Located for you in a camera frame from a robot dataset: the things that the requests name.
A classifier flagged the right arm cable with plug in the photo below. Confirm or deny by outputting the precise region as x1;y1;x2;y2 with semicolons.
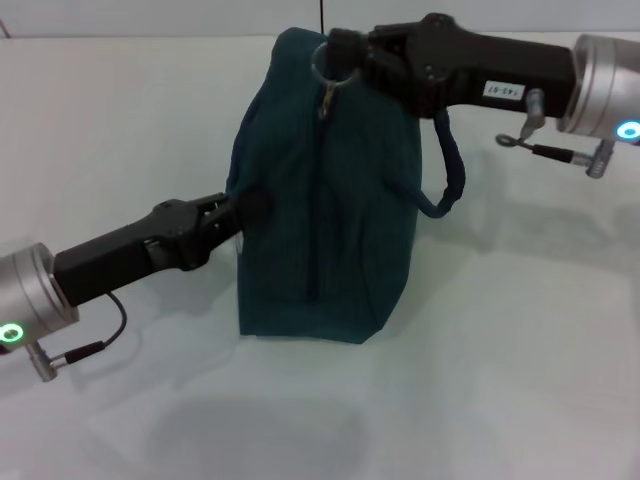
495;88;617;178

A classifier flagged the dark teal zipper bag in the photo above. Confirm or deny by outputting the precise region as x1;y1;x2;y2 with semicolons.
225;26;468;346

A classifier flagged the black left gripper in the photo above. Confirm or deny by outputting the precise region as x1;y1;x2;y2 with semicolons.
53;190;275;307

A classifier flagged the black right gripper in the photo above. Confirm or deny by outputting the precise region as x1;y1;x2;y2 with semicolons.
327;13;576;120

